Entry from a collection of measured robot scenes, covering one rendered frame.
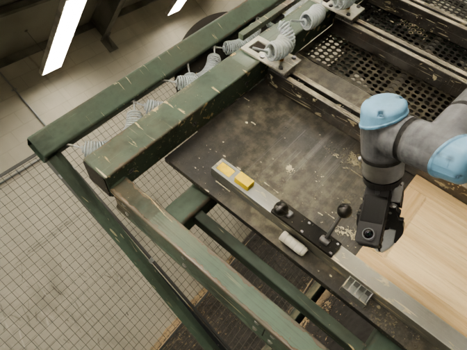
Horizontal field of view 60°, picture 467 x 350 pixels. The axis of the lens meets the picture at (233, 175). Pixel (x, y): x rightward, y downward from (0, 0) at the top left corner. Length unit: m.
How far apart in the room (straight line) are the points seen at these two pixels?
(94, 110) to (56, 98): 4.66
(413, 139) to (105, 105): 1.30
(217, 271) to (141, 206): 0.27
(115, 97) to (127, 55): 5.38
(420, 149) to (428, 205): 0.64
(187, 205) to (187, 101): 0.32
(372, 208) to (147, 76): 1.26
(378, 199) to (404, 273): 0.40
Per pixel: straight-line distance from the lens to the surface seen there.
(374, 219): 0.79
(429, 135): 0.67
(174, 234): 1.06
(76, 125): 1.68
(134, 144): 1.18
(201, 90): 1.30
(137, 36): 7.41
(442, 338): 1.12
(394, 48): 1.68
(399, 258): 1.18
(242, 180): 1.14
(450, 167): 0.66
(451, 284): 1.21
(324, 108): 1.38
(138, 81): 1.79
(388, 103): 0.71
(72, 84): 6.53
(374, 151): 0.73
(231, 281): 1.01
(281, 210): 0.99
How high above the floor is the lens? 1.81
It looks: 7 degrees down
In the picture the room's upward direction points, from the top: 39 degrees counter-clockwise
